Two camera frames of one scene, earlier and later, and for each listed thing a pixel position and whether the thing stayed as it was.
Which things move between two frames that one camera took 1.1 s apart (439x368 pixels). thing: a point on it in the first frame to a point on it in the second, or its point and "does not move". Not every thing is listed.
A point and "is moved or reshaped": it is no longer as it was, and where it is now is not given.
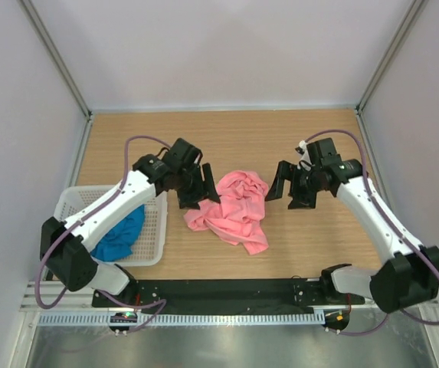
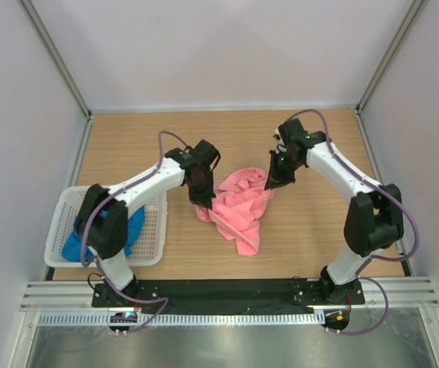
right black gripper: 286,171 to 276,178
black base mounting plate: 226,294 does not move
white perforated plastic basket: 149,248 does not move
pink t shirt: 238,215 is moved or reshaped
